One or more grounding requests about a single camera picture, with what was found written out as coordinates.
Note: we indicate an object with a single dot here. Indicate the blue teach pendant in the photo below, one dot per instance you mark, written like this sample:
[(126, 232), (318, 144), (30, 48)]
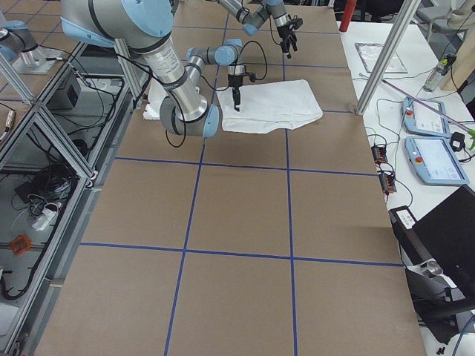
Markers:
[(434, 162), (419, 120)]

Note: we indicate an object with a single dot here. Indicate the upper blue teach pendant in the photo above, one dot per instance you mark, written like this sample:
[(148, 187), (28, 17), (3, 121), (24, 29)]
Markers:
[(419, 120)]

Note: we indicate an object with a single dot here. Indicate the purple green grabber stick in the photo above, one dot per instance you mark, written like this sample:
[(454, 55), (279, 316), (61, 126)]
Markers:
[(438, 113)]

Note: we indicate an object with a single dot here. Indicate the black laptop computer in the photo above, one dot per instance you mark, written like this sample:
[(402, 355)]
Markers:
[(445, 234)]

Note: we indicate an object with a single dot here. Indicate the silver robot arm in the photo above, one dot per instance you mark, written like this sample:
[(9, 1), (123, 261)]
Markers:
[(275, 11), (146, 28)]

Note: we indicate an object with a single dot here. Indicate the silver framed tray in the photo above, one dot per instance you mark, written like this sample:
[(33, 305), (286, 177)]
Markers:
[(369, 53)]

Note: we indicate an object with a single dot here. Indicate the aluminium frame post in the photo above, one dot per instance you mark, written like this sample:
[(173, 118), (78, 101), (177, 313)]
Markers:
[(392, 42)]

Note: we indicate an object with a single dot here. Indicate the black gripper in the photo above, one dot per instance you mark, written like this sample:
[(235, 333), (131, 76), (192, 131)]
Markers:
[(283, 31), (234, 81)]

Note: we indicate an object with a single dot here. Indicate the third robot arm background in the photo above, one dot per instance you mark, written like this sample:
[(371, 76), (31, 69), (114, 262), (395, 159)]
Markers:
[(18, 46)]

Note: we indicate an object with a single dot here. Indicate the black orange adapter box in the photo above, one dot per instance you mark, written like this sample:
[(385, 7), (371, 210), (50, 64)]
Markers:
[(379, 154), (387, 182)]

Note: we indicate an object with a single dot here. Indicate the lower blue teach pendant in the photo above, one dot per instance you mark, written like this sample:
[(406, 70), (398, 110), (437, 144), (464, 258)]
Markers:
[(434, 162)]

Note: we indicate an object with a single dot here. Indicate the white long-sleeve printed shirt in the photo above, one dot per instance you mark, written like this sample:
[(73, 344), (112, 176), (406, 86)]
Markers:
[(267, 107)]

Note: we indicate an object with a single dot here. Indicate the white pedestal column with base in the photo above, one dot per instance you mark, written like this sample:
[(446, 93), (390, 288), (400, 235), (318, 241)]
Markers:
[(155, 96)]

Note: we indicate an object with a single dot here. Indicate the black orange adapter box upper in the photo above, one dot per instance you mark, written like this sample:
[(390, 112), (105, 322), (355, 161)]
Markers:
[(379, 154)]

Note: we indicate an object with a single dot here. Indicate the clear plastic water bottle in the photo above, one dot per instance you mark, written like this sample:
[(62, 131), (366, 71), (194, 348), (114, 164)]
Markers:
[(439, 72)]

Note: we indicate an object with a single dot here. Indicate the black orange adapter box lower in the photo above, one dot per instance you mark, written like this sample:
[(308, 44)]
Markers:
[(387, 182)]

